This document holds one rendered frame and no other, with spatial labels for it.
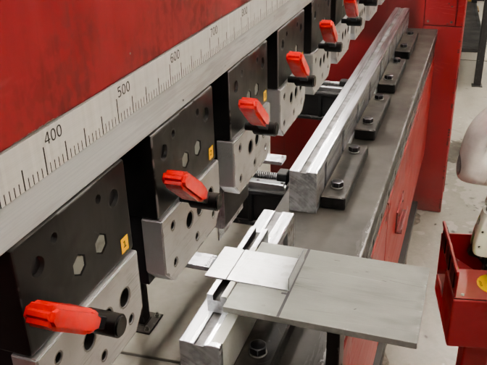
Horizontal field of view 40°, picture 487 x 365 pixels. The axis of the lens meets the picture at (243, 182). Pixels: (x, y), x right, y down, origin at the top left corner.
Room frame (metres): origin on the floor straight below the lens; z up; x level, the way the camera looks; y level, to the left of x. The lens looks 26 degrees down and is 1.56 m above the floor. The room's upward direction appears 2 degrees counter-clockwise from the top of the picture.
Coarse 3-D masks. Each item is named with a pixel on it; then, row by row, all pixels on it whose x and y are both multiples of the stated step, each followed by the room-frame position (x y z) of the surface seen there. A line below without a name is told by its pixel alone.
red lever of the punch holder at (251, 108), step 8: (240, 104) 0.71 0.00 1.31; (248, 104) 0.71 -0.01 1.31; (256, 104) 0.71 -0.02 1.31; (248, 112) 0.71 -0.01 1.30; (256, 112) 0.71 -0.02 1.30; (264, 112) 0.73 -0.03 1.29; (248, 120) 0.73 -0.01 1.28; (256, 120) 0.73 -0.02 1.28; (264, 120) 0.73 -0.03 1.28; (248, 128) 0.77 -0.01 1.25; (256, 128) 0.77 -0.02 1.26; (264, 128) 0.76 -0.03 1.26; (272, 128) 0.76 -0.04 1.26
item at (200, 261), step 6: (198, 252) 0.89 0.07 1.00; (192, 258) 0.87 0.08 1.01; (198, 258) 0.87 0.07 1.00; (204, 258) 0.87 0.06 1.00; (210, 258) 0.87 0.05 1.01; (216, 258) 0.87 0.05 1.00; (192, 264) 0.85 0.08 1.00; (198, 264) 0.85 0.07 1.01; (204, 264) 0.85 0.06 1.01; (210, 264) 0.85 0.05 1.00; (204, 270) 0.85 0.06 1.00
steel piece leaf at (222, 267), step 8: (224, 248) 0.90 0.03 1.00; (232, 248) 0.90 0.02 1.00; (224, 256) 0.88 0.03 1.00; (232, 256) 0.88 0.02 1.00; (240, 256) 0.88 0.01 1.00; (216, 264) 0.86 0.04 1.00; (224, 264) 0.85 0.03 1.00; (232, 264) 0.85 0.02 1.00; (208, 272) 0.83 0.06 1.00; (216, 272) 0.83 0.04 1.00; (224, 272) 0.83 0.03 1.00
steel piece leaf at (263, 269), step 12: (252, 252) 0.89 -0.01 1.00; (240, 264) 0.85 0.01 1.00; (252, 264) 0.85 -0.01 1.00; (264, 264) 0.85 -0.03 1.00; (276, 264) 0.85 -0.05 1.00; (288, 264) 0.85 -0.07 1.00; (300, 264) 0.84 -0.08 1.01; (228, 276) 0.82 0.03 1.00; (240, 276) 0.82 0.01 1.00; (252, 276) 0.82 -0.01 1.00; (264, 276) 0.82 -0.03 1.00; (276, 276) 0.82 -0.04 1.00; (288, 276) 0.82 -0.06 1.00; (276, 288) 0.79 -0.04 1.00; (288, 288) 0.78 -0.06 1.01
